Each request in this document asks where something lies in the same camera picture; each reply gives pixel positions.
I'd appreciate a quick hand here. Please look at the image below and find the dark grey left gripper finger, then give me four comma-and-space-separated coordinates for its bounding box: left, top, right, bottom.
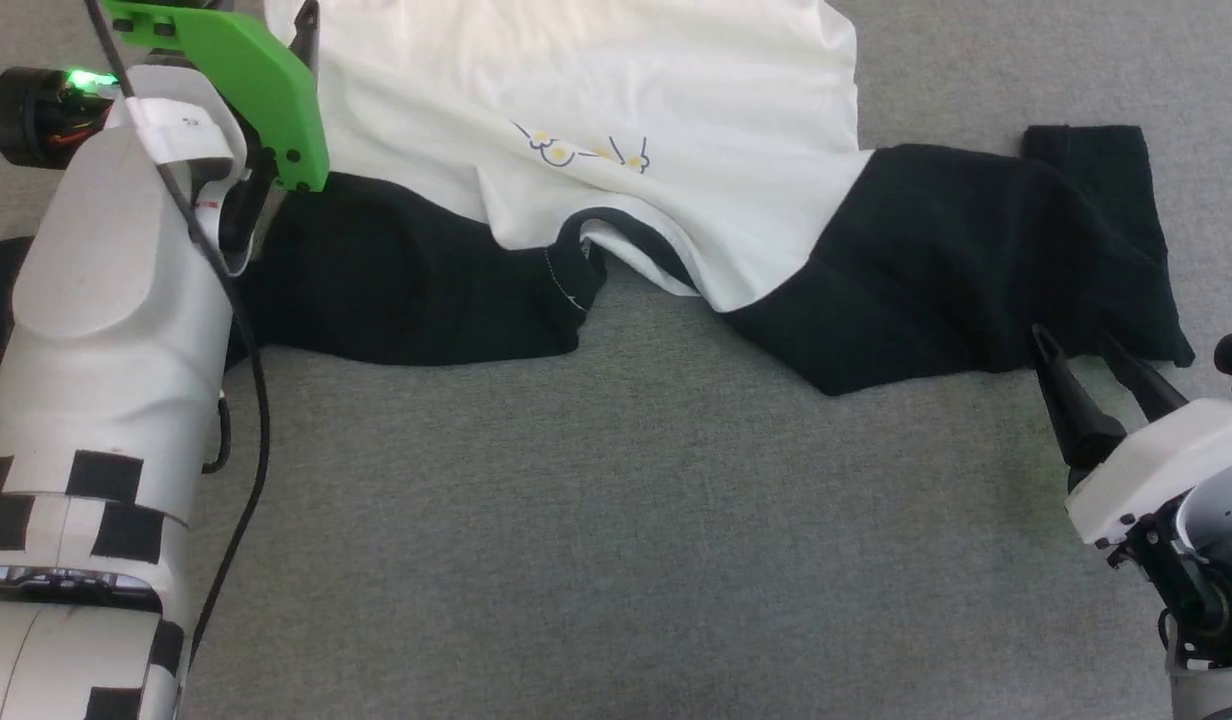
291, 0, 323, 76

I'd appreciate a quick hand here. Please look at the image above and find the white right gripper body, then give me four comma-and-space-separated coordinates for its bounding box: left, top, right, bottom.
1064, 398, 1232, 547

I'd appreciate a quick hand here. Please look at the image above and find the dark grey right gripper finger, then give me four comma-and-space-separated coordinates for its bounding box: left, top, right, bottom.
1031, 325, 1128, 471
1096, 335, 1190, 422

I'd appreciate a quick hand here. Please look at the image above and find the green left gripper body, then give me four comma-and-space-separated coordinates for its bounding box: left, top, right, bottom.
101, 0, 331, 193

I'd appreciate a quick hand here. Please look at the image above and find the white and black t-shirt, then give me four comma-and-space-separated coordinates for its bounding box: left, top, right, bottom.
0, 0, 1197, 426

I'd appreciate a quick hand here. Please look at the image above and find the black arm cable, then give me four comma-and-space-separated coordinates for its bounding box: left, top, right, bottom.
81, 0, 273, 666

